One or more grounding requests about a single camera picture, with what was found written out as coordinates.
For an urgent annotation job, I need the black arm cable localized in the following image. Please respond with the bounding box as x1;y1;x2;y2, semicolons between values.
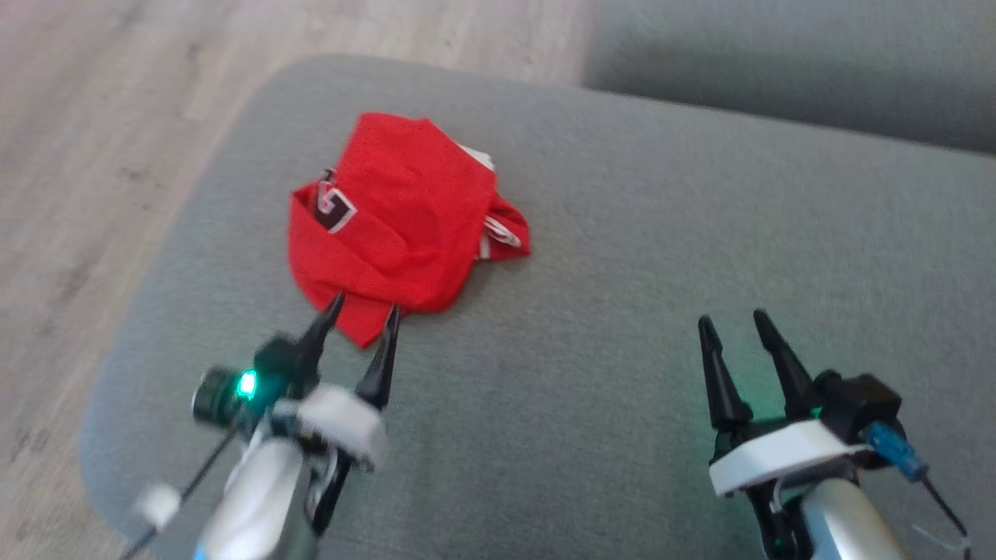
865;422;973;560
117;404;250;560

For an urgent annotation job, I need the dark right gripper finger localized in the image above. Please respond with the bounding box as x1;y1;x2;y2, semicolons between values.
752;309;822;422
697;315;754;431

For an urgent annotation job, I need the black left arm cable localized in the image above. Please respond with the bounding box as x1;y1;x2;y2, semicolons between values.
117;404;250;560

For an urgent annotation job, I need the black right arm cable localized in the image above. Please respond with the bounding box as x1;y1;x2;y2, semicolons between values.
865;422;973;560

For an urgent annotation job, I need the grey sofa seat cushion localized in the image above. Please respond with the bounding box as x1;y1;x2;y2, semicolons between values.
78;53;996;560

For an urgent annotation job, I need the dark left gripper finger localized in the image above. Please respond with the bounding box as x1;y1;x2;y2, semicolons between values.
356;303;402;410
292;292;345;390

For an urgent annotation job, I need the grey sofa back cushion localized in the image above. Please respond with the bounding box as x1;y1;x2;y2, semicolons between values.
582;0;996;155

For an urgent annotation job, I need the red jersey with letter print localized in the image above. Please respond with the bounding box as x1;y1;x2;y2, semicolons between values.
286;111;532;349

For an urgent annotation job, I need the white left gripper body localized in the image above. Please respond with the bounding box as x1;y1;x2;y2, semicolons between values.
272;385;390;472

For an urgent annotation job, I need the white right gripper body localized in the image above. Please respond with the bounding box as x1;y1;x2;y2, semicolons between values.
708;404;876;499

